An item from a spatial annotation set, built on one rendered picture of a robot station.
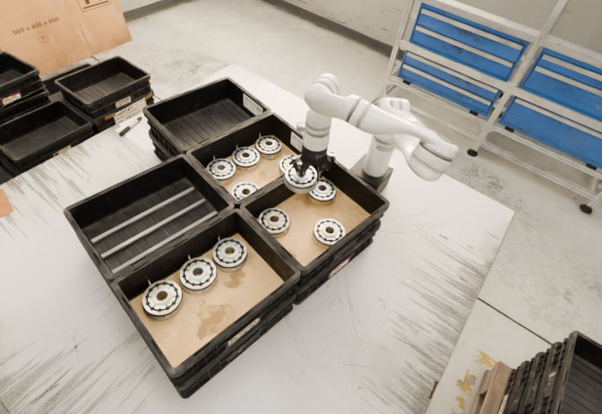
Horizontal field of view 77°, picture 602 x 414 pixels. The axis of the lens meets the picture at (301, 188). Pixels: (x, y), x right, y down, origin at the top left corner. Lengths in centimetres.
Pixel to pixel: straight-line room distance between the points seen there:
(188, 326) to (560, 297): 212
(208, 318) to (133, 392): 27
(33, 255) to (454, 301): 140
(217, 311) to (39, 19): 302
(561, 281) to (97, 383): 239
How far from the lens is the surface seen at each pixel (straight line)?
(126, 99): 237
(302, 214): 130
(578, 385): 181
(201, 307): 113
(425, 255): 149
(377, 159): 146
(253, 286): 115
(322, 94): 94
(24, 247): 156
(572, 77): 284
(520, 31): 277
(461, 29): 287
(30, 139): 249
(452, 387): 211
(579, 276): 284
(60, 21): 378
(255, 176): 140
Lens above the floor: 185
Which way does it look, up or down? 48 degrees down
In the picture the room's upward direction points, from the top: 9 degrees clockwise
